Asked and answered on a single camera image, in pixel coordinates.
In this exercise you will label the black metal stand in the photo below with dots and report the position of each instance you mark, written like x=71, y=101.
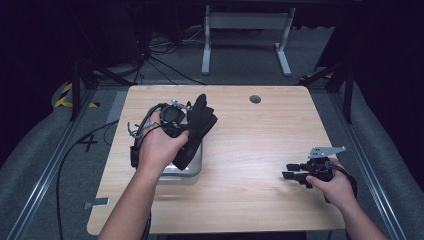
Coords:
x=348, y=93

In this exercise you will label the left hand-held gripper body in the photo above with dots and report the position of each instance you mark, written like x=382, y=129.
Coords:
x=171, y=115

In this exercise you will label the yellow black hazard tape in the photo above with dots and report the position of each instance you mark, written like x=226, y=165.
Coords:
x=63, y=96

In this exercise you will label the person's right hand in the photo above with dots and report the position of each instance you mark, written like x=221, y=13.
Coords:
x=336, y=188

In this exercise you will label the aluminium floor rail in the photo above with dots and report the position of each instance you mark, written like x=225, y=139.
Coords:
x=50, y=170
x=370, y=173

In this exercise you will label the small grey metal bracket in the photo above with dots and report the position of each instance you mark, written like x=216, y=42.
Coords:
x=100, y=202

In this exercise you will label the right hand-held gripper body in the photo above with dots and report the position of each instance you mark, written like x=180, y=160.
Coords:
x=320, y=166

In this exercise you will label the black tripod stand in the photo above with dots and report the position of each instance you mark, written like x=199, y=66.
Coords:
x=77, y=90

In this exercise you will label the black glove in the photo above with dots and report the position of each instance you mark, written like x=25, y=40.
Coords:
x=200, y=123

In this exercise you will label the person's left hand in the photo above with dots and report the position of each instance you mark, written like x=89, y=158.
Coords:
x=156, y=146

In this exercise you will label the white metal desk frame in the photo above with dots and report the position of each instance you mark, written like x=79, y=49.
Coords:
x=246, y=20

